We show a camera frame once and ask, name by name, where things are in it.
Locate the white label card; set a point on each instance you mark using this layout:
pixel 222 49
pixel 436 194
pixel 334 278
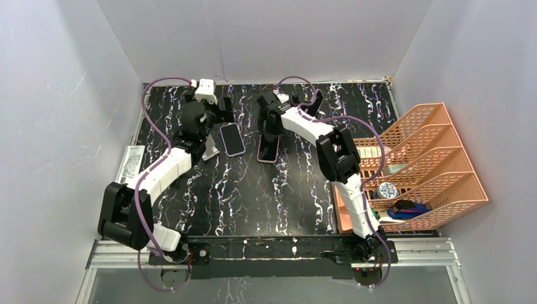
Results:
pixel 131 163

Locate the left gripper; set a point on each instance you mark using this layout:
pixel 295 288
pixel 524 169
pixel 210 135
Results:
pixel 223 116

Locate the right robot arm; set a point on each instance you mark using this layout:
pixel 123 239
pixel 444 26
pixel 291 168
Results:
pixel 338 157

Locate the blue stapler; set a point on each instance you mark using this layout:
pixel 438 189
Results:
pixel 405 209

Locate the orange desk organizer tray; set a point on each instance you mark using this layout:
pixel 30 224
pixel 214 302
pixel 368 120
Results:
pixel 343 217

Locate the black round phone stand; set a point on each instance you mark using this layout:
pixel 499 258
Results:
pixel 300 104

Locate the orange mesh file rack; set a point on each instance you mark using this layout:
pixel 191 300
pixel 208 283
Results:
pixel 436 170

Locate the round blue white tin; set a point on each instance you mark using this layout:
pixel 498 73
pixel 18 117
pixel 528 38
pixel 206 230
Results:
pixel 386 190

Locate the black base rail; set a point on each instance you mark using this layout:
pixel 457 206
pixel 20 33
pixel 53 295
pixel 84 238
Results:
pixel 343 257

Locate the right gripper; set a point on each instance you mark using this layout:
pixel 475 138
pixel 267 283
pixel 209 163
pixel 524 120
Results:
pixel 261 118

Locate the phone with pink case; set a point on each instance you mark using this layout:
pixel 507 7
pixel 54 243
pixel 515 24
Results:
pixel 268 148

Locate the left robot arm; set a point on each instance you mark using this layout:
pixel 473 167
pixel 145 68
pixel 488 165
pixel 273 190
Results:
pixel 127 210

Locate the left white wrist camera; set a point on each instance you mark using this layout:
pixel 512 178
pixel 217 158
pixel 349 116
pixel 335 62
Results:
pixel 204 90

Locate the phone with lilac case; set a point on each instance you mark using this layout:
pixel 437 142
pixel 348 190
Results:
pixel 232 140

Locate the phone with purple clear case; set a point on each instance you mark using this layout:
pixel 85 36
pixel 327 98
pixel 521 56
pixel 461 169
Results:
pixel 314 107

